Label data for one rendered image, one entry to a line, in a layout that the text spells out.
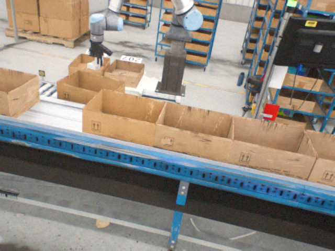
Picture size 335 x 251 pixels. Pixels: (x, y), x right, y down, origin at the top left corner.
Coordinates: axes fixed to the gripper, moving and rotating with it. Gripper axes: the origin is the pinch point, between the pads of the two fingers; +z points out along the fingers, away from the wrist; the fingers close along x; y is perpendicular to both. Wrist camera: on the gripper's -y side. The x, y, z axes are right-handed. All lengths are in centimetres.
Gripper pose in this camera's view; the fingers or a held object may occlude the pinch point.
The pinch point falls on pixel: (100, 67)
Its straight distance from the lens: 244.7
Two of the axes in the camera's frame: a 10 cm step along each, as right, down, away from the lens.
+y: -9.7, -2.0, 0.9
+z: -1.2, 8.1, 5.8
